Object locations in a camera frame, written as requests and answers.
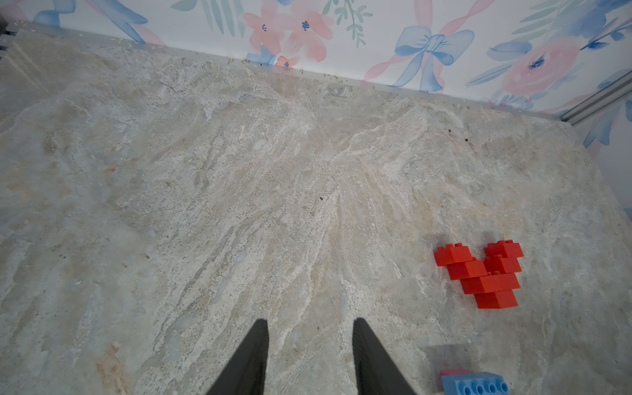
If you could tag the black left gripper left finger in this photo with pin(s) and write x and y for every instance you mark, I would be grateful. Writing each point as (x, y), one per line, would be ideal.
(245, 372)

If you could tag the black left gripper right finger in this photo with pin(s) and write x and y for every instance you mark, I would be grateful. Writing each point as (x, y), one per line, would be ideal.
(375, 371)

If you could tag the pink lego brick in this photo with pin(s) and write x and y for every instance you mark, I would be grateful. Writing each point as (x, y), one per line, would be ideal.
(455, 372)

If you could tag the blue lego brick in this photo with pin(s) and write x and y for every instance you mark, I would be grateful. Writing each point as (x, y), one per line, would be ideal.
(482, 383)

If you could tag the red square lego brick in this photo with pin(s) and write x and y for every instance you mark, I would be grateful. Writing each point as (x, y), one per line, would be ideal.
(502, 257)
(465, 270)
(451, 254)
(496, 300)

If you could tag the red long lego brick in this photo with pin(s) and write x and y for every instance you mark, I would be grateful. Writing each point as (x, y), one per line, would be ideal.
(490, 283)

